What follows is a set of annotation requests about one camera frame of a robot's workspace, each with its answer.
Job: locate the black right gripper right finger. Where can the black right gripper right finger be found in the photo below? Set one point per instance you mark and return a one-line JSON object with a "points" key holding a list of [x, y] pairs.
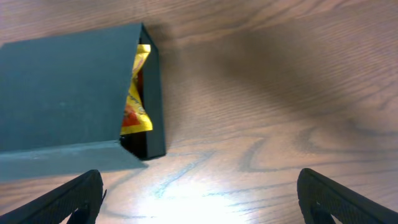
{"points": [[323, 200]]}

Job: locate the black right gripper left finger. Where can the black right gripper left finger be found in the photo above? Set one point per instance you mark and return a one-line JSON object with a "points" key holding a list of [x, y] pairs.
{"points": [[77, 201]]}

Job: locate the yellow peanut butter wafer pack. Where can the yellow peanut butter wafer pack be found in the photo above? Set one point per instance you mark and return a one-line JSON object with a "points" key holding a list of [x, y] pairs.
{"points": [[135, 118]]}

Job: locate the dark green box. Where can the dark green box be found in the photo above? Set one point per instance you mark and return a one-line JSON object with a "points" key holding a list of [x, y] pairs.
{"points": [[63, 99]]}

